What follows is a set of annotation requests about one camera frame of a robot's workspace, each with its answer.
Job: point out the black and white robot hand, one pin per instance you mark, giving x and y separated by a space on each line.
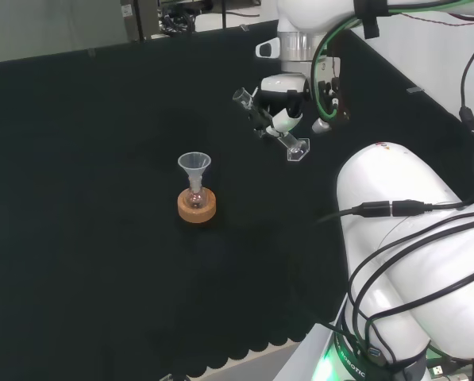
281 84

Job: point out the glass round-bottom flask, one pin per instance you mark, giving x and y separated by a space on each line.
195 197

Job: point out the clear plastic funnel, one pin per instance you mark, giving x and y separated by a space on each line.
194 164

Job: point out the grey tape strip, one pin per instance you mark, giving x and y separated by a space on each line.
415 90

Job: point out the black bench cloth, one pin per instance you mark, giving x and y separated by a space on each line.
101 198

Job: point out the pale board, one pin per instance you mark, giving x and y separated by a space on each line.
50 28

